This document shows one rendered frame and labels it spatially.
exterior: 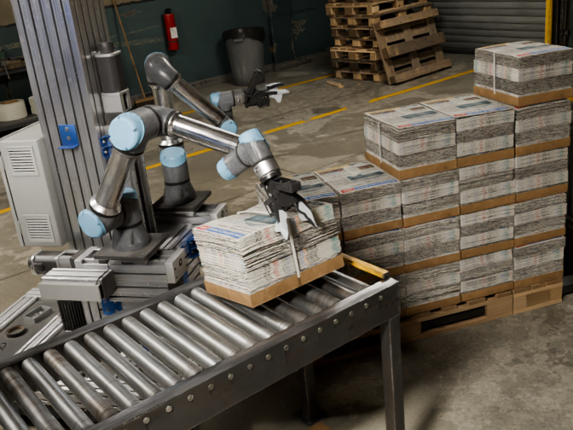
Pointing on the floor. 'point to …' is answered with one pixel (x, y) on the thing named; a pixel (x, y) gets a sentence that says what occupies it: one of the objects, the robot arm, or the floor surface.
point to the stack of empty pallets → (363, 45)
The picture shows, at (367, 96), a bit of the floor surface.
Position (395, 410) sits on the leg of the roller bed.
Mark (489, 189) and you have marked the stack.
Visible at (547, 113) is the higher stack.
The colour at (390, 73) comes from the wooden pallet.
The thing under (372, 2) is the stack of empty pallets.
